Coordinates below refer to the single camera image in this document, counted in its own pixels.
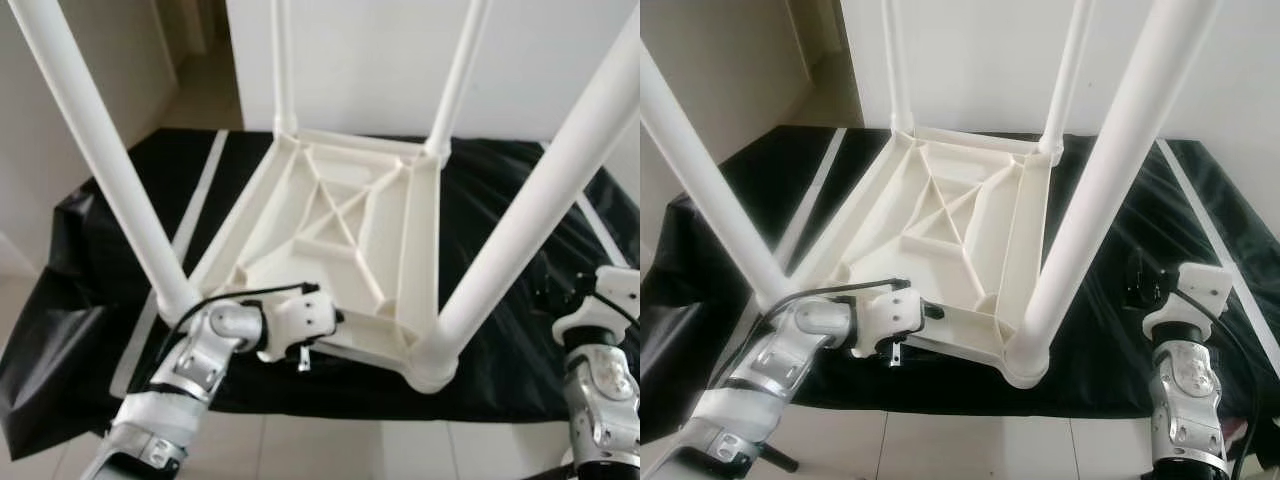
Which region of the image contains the black table cloth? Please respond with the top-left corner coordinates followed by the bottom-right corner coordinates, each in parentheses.
top-left (0, 130), bottom-right (641, 456)
top-left (640, 127), bottom-right (1280, 441)

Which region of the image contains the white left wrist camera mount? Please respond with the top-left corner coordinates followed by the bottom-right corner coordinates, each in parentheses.
top-left (850, 283), bottom-right (931, 359)
top-left (258, 285), bottom-right (341, 363)

